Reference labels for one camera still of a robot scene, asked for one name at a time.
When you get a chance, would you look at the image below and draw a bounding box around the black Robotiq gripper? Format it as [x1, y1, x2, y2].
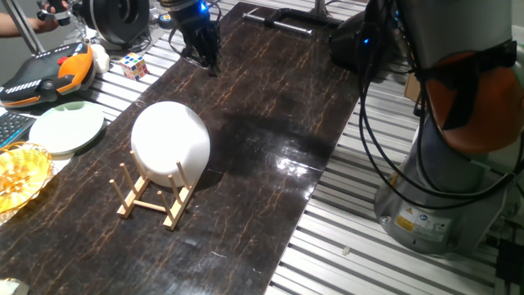
[169, 2, 222, 78]

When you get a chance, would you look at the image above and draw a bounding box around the white round dish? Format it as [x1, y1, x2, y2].
[130, 100, 212, 188]

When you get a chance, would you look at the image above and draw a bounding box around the person's left forearm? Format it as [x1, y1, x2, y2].
[0, 11, 38, 39]

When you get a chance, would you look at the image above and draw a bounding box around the wooden dish rack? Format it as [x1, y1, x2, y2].
[108, 149, 201, 232]

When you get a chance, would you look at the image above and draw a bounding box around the person's left hand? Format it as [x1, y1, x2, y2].
[31, 0, 69, 34]

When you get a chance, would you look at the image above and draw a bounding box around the small round blue yellow disc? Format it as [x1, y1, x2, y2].
[157, 11, 175, 30]

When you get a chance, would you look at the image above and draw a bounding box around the Rubik's cube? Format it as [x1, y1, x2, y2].
[119, 52, 149, 81]

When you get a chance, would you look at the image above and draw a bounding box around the silver metal rod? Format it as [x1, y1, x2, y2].
[242, 11, 314, 37]

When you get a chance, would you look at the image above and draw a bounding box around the dark marble pattern mat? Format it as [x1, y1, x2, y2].
[0, 2, 365, 295]

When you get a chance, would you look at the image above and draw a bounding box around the black filament spool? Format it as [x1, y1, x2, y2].
[80, 0, 151, 47]

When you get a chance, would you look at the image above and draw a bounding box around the white rounded plastic object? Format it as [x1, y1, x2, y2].
[89, 43, 111, 75]

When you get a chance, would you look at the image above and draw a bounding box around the pale green plate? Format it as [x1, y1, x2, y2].
[28, 101, 106, 156]

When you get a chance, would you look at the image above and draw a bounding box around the black orange teach pendant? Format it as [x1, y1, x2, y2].
[0, 42, 96, 109]

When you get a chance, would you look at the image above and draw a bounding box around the black computer keyboard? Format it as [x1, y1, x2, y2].
[0, 111, 37, 148]

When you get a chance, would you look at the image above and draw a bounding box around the open brown cardboard box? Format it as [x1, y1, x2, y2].
[403, 72, 422, 103]

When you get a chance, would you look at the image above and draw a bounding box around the yellow wicker basket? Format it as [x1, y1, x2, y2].
[0, 141, 56, 225]

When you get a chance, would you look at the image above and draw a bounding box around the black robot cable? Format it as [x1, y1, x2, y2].
[362, 0, 524, 202]
[357, 0, 524, 211]

